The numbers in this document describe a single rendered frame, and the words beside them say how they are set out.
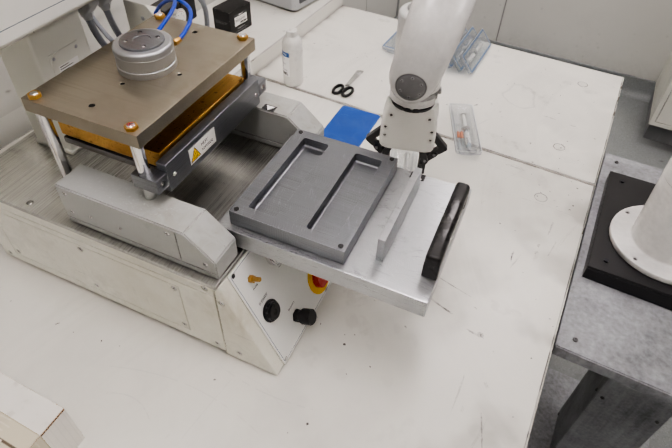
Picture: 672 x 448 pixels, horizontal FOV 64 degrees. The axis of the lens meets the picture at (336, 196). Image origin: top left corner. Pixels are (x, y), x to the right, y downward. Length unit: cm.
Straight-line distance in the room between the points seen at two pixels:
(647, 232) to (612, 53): 214
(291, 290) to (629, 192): 72
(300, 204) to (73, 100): 31
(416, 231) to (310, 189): 15
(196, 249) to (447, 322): 43
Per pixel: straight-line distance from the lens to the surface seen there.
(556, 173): 125
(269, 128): 89
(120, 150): 77
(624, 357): 98
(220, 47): 82
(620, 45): 312
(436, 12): 78
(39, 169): 96
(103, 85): 77
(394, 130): 97
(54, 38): 90
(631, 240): 110
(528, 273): 102
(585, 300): 102
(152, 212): 72
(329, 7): 175
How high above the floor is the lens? 149
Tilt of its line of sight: 44 degrees down
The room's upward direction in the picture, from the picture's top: 2 degrees clockwise
